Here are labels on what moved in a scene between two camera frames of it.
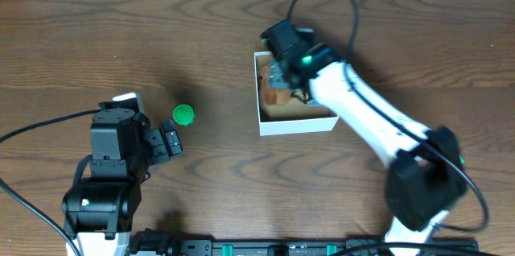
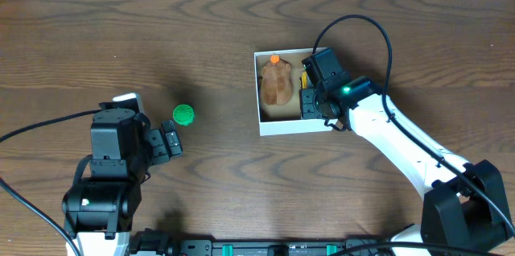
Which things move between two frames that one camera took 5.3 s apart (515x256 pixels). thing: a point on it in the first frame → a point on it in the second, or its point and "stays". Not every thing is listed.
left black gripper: x=159 y=145 stays
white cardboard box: x=293 y=117 stays
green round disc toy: x=183 y=114 stays
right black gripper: x=279 y=77 → x=307 y=103
